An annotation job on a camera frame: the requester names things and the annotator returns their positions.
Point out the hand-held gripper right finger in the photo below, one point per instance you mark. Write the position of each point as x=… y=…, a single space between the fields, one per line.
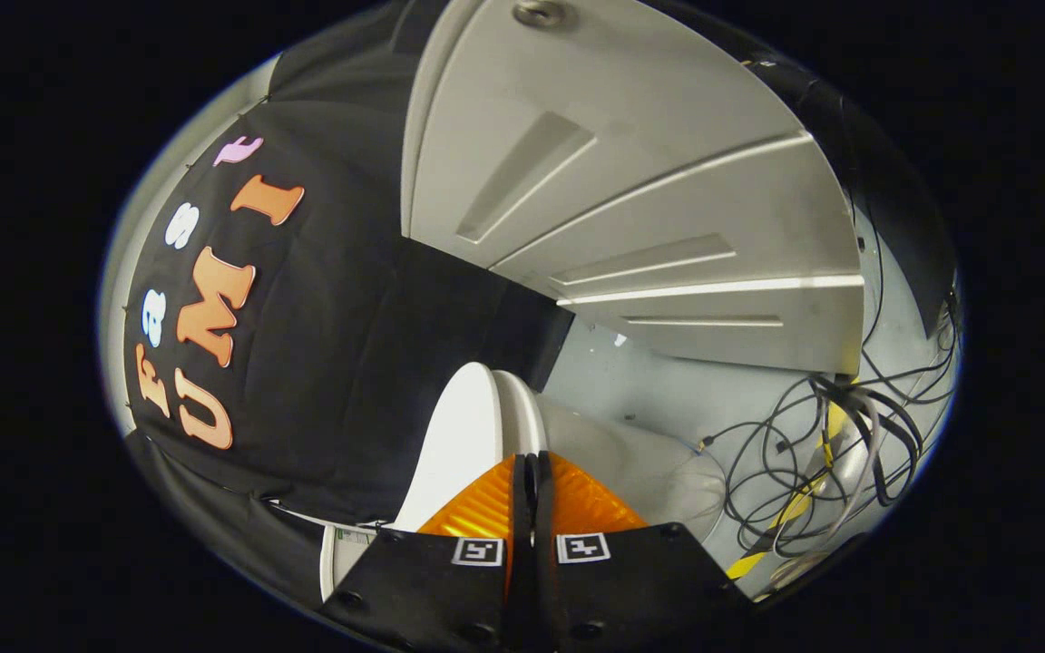
x=548 y=562

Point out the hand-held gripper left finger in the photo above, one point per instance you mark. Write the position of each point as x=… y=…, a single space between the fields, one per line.
x=518 y=562

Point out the yellow black hazard tape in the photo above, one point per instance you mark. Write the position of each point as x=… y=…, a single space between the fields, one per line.
x=745 y=567

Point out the black backdrop cloth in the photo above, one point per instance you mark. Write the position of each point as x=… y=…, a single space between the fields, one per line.
x=332 y=381

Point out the white drawer cabinet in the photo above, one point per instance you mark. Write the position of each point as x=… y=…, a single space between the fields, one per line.
x=668 y=227

